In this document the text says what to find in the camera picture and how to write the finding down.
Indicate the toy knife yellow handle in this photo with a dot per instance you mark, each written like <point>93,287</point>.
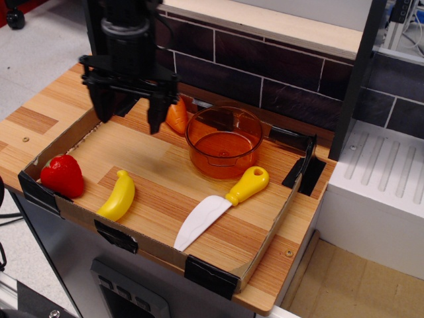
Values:
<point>205,213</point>

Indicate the transparent orange plastic pot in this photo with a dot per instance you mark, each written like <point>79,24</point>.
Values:
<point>224,141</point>

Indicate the cardboard fence with black tape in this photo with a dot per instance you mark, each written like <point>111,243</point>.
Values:
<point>167,187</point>

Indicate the grey toy oven front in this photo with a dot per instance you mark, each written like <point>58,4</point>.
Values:
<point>124,297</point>

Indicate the yellow toy banana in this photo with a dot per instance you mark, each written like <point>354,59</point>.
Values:
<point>120,199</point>

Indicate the black caster wheel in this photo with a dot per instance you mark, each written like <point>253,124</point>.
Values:
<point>15,19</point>

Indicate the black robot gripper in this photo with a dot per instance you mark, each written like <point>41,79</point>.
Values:
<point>129,67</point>

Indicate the orange toy carrot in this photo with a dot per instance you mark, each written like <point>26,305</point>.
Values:
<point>177,118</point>

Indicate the dark grey upright post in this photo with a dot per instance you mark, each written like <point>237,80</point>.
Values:
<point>358,75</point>

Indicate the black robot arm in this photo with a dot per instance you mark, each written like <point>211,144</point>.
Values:
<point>120,12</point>

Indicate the white toy sink drainer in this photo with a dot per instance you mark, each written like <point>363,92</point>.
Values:
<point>373,205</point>

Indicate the red toy strawberry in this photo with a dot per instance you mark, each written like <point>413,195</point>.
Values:
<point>63,174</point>

